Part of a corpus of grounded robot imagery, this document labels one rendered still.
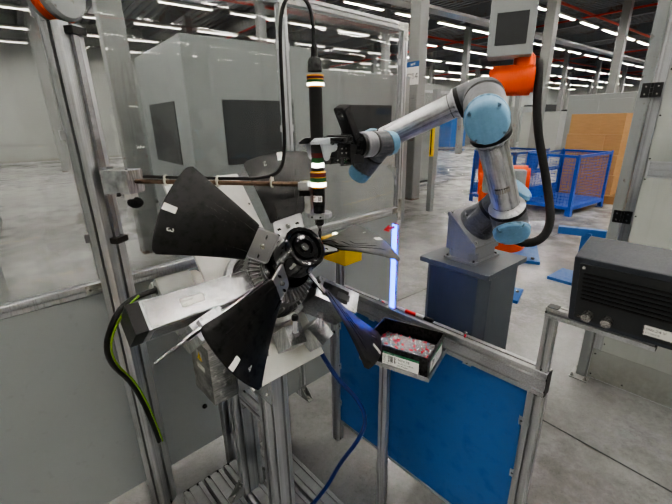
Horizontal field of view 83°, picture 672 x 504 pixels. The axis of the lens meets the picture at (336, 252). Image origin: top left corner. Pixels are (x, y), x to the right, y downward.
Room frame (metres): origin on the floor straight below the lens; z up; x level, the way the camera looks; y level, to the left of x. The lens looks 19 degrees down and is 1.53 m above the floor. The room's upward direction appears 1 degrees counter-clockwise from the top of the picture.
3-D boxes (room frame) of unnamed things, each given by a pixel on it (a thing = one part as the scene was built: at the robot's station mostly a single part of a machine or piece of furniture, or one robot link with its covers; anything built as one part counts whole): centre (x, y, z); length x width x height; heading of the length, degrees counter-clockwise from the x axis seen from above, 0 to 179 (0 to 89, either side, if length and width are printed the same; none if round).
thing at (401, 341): (1.06, -0.22, 0.83); 0.19 x 0.14 x 0.04; 58
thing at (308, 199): (1.06, 0.06, 1.33); 0.09 x 0.07 x 0.10; 78
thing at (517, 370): (1.23, -0.29, 0.82); 0.90 x 0.04 x 0.08; 43
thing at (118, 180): (1.18, 0.66, 1.37); 0.10 x 0.07 x 0.09; 78
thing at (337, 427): (1.54, 0.01, 0.39); 0.04 x 0.04 x 0.78; 43
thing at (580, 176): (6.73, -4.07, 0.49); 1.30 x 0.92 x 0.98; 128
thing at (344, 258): (1.51, -0.02, 1.02); 0.16 x 0.10 x 0.11; 43
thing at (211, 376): (1.15, 0.44, 0.73); 0.15 x 0.09 x 0.22; 43
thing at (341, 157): (1.13, -0.03, 1.46); 0.12 x 0.08 x 0.09; 133
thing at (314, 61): (1.05, 0.05, 1.48); 0.04 x 0.04 x 0.46
